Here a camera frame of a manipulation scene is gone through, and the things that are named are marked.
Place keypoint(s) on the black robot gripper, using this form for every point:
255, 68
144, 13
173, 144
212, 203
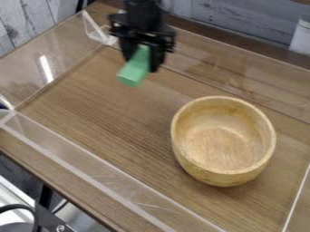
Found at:
140, 26

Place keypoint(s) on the green rectangular block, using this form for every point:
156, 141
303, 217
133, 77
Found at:
135, 70

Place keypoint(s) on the light wooden bowl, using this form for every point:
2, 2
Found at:
223, 140

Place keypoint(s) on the white cylindrical container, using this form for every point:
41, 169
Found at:
299, 43

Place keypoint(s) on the black metal table leg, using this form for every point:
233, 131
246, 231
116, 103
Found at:
45, 196

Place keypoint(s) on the clear acrylic corner bracket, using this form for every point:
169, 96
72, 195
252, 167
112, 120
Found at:
97, 33

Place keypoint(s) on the clear acrylic tray wall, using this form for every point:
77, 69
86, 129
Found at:
119, 200

